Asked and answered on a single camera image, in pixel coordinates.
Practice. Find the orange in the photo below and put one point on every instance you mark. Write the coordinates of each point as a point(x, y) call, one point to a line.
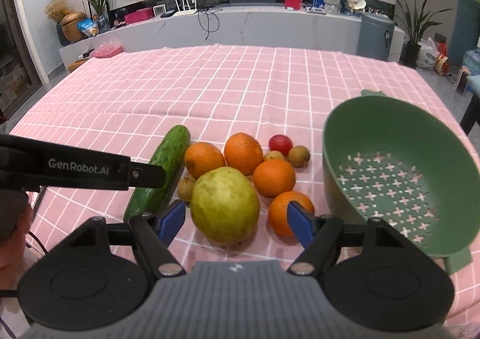
point(277, 211)
point(243, 152)
point(273, 177)
point(201, 158)

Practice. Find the brown kiwi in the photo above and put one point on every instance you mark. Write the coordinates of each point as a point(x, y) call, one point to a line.
point(185, 187)
point(299, 156)

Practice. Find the white plastic bag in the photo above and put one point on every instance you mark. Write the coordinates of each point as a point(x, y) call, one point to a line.
point(428, 54)

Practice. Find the white marble tv bench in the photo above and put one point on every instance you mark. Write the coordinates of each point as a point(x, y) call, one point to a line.
point(250, 25)

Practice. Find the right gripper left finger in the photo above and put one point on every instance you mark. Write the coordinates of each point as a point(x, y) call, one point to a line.
point(153, 235)

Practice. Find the brown vase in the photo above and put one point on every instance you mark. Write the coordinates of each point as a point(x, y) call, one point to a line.
point(69, 26)

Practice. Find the large yellow-green pear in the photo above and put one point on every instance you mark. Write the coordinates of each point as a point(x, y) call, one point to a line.
point(225, 207)

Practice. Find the plant at left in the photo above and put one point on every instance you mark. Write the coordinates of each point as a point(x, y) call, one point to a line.
point(100, 16)

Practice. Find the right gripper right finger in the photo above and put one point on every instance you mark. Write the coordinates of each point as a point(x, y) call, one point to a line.
point(318, 236)

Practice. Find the grey trash bin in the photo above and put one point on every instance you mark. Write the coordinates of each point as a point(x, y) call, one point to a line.
point(376, 33)

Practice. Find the red tomato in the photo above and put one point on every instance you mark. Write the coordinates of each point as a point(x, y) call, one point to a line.
point(281, 143)

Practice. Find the white router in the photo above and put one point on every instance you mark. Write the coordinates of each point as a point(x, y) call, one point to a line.
point(185, 7)

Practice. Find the red box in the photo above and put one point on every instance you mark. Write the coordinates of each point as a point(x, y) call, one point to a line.
point(295, 5)

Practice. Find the green colander bowl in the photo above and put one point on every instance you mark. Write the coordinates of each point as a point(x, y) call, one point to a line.
point(389, 159)

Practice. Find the person's left hand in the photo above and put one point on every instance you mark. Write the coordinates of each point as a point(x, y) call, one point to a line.
point(12, 248)

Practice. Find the pink box on bench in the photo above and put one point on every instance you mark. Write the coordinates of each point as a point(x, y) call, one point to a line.
point(140, 15)

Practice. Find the green cucumber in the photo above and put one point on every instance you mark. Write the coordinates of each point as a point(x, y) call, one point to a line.
point(164, 171)

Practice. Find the pink checked tablecloth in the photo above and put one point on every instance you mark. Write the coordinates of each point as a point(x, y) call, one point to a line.
point(126, 104)

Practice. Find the potted green plant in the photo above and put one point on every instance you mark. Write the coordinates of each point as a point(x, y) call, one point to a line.
point(416, 20)

